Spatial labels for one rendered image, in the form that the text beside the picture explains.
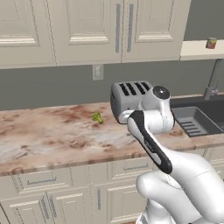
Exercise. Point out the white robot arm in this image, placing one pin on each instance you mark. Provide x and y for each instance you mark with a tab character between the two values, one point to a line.
186	180

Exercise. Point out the green broccoli floret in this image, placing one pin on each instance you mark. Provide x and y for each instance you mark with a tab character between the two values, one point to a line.
97	117

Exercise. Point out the silver four-slot toaster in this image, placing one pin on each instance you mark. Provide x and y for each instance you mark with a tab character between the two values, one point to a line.
125	97

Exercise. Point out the cream drawer front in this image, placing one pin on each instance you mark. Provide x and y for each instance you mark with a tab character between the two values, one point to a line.
131	172
40	176
217	153

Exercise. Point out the dark grey sink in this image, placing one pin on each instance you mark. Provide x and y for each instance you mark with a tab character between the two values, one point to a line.
201	116

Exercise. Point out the cream base cupboard door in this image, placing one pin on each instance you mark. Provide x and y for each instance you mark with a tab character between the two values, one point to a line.
73	205
23	211
122	204

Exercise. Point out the grey metal tap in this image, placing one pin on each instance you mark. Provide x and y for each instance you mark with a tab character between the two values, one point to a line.
210	87

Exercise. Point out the white wall socket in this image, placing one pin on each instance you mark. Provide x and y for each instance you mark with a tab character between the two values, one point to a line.
98	72

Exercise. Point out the cream wall cupboard door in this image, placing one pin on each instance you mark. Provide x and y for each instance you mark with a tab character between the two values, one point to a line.
157	26
20	32
87	29

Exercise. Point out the cream wall shelf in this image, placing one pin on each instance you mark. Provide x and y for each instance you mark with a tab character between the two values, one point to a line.
198	49

